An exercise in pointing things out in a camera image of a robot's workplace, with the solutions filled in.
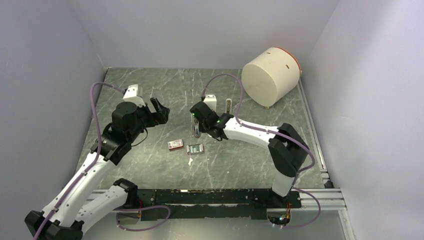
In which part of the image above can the beige stapler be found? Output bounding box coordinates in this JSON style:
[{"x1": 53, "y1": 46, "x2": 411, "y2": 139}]
[{"x1": 193, "y1": 117, "x2": 201, "y2": 138}]

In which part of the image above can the staple box tray with staples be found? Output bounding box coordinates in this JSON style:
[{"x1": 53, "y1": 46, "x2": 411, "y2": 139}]
[{"x1": 186, "y1": 144, "x2": 205, "y2": 155}]

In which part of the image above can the red staple box sleeve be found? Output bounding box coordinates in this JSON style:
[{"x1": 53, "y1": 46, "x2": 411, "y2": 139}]
[{"x1": 167, "y1": 139, "x2": 184, "y2": 151}]

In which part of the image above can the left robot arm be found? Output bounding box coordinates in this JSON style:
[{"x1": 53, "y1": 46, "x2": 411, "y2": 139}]
[{"x1": 24, "y1": 97, "x2": 170, "y2": 240}]

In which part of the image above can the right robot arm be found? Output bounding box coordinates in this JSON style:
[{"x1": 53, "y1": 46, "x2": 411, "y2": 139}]
[{"x1": 190, "y1": 101, "x2": 315, "y2": 207}]

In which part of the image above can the cream cylindrical container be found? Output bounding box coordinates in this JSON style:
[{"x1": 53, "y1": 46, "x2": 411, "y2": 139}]
[{"x1": 241, "y1": 47, "x2": 302, "y2": 108}]

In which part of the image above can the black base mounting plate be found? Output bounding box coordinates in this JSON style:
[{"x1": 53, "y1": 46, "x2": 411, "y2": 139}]
[{"x1": 118, "y1": 188, "x2": 302, "y2": 221}]

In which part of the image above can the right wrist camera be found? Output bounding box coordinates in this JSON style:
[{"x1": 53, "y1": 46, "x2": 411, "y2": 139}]
[{"x1": 202, "y1": 94, "x2": 217, "y2": 112}]

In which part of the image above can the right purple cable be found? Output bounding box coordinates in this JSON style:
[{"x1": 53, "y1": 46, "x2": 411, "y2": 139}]
[{"x1": 201, "y1": 73, "x2": 322, "y2": 230}]

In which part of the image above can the purple cable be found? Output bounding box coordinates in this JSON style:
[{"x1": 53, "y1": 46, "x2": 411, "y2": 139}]
[
  {"x1": 33, "y1": 81, "x2": 172, "y2": 240},
  {"x1": 201, "y1": 73, "x2": 322, "y2": 230}
]

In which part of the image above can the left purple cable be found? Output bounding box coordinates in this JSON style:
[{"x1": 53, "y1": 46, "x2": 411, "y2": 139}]
[{"x1": 33, "y1": 81, "x2": 172, "y2": 240}]

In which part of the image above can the aluminium frame rail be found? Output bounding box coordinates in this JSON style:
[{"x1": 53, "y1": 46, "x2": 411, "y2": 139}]
[{"x1": 82, "y1": 186, "x2": 346, "y2": 213}]

